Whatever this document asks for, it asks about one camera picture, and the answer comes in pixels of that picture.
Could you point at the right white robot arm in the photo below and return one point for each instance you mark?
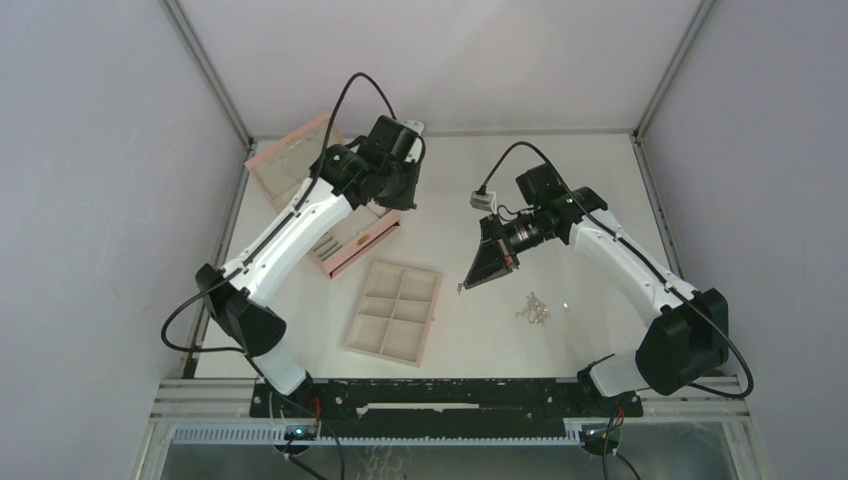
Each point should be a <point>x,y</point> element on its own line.
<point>686,328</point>

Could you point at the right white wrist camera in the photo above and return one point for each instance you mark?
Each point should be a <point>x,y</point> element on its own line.
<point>484,201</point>

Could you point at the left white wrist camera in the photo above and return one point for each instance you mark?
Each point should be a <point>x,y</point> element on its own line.
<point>417,127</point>

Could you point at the black mounting base plate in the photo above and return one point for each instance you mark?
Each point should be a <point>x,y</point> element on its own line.
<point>441,409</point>

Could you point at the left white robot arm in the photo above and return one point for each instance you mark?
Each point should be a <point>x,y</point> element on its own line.
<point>238,294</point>

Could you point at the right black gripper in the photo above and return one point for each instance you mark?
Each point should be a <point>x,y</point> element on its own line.
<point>495,258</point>

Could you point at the beige six-compartment tray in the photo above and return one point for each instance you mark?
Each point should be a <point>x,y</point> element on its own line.
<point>394,314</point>

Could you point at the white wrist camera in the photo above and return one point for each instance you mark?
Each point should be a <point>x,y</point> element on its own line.
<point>417,127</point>
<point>484,201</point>

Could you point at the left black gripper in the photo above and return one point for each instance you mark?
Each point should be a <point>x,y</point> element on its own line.
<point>404,201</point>

